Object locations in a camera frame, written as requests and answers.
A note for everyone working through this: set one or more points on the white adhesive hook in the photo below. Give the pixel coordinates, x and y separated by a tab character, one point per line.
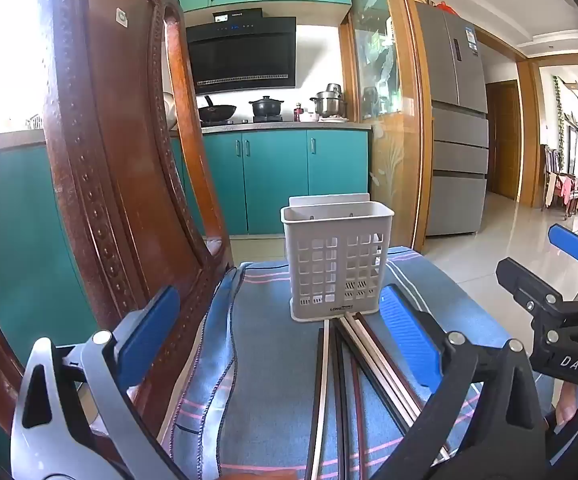
121	17

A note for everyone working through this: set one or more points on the small white bowl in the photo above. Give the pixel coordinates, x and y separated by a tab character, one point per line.
309	116

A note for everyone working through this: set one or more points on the bunch of chopsticks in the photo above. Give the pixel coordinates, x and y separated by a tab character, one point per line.
360	345

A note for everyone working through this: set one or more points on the white dish rack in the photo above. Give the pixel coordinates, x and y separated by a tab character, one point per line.
34	121

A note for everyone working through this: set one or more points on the black cooking pot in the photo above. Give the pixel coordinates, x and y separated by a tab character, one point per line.
266	107

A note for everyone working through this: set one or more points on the grey refrigerator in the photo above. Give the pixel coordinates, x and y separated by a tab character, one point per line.
456	125

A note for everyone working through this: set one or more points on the person's right hand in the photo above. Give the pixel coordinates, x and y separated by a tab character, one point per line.
568	402

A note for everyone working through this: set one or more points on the green ivy garland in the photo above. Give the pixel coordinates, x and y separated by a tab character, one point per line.
560	120

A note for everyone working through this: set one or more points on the brown wooden door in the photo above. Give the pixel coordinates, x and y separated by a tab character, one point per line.
504	140

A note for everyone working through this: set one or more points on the blue striped cloth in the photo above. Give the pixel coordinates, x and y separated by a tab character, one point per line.
269	360

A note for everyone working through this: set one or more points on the stainless steel pot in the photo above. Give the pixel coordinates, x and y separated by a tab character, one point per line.
328	102

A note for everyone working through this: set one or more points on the beige chopstick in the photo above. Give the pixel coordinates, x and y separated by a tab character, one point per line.
373	345

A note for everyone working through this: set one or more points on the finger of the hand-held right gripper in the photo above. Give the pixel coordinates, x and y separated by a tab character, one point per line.
524	285
571	242

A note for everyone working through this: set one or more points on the black range hood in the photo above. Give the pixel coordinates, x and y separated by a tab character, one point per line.
241	55

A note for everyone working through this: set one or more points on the plate of food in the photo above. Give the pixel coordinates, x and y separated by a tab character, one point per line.
336	119

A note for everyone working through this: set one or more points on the red item on refrigerator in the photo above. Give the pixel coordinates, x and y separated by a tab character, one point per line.
444	6

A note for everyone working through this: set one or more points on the clothes drying rack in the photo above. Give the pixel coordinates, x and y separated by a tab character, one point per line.
564	185

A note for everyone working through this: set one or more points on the carved wooden chair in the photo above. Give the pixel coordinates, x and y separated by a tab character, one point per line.
104	160

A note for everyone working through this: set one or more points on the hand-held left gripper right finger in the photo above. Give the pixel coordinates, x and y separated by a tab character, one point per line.
411	340

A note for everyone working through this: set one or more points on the dark brown chopstick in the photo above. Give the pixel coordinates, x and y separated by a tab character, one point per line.
380	345

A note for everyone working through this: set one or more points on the black wok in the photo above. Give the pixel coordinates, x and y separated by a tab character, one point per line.
217	110

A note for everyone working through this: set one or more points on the black gas stove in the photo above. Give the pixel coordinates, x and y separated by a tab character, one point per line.
241	121

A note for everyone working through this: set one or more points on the teal lower kitchen cabinet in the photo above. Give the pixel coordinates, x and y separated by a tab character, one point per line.
274	180

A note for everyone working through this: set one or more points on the small red bottle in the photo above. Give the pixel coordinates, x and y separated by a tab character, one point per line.
297	111

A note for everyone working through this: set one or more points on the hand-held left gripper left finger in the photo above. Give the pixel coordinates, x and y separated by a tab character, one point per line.
149	330

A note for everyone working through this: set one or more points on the grey kitchen countertop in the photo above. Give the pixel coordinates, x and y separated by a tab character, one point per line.
289	127

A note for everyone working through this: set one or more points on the white plastic utensil holder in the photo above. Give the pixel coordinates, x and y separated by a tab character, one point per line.
336	260

